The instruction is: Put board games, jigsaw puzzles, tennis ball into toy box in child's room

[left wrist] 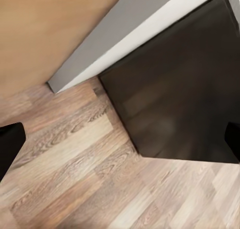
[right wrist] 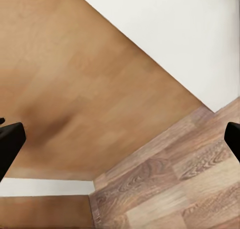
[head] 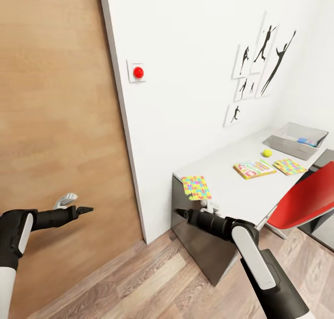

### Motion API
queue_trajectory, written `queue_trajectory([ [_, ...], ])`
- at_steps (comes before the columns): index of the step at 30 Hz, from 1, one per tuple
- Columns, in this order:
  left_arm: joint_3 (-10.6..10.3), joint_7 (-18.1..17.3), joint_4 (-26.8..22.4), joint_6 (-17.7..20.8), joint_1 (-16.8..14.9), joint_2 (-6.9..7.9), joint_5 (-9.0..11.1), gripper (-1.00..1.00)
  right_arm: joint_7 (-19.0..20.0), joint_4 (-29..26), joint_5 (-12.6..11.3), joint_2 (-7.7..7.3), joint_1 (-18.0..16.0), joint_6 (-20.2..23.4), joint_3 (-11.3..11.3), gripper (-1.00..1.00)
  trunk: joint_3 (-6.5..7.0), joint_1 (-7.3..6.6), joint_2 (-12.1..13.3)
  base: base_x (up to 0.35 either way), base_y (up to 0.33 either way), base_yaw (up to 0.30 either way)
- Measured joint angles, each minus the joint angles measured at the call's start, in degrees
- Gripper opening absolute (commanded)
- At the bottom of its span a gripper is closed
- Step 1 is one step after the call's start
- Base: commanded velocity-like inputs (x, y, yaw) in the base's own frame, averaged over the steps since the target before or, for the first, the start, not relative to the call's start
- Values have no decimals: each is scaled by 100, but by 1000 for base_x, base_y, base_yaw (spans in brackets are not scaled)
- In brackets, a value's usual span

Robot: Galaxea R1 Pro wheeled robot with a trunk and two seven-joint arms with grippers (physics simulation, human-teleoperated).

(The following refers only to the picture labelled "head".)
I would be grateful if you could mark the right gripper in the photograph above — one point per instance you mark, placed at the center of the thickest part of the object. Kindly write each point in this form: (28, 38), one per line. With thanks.
(200, 219)

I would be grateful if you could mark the jigsaw puzzle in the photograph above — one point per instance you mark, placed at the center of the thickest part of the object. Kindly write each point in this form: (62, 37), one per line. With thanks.
(289, 167)
(196, 185)

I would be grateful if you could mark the tennis ball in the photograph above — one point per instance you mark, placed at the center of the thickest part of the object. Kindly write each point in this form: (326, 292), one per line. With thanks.
(267, 153)

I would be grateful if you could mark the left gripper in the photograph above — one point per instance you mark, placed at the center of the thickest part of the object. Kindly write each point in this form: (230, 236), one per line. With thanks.
(61, 217)

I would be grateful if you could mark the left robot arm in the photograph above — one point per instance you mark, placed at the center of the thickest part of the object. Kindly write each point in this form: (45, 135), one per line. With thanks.
(15, 228)

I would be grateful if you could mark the board game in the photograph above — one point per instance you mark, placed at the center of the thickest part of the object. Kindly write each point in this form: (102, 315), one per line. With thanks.
(254, 169)
(307, 142)

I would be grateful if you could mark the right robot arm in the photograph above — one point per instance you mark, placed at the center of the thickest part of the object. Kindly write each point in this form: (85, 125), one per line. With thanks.
(275, 292)

